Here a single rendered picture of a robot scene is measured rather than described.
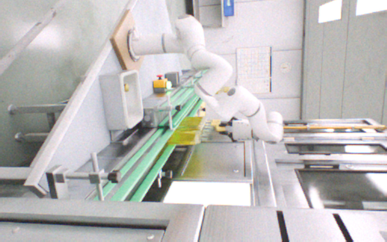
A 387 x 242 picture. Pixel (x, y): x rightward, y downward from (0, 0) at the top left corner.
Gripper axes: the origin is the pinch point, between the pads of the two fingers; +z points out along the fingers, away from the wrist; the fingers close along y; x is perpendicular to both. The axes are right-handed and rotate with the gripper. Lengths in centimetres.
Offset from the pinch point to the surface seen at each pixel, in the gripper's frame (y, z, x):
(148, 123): 7.5, 28.6, 23.3
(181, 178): -12.8, 8.0, 32.5
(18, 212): 20, -6, 104
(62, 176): 14, 10, 85
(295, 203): -17.6, -36.5, 28.1
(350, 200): -18, -55, 19
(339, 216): 20, -46, 91
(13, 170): 8, 39, 79
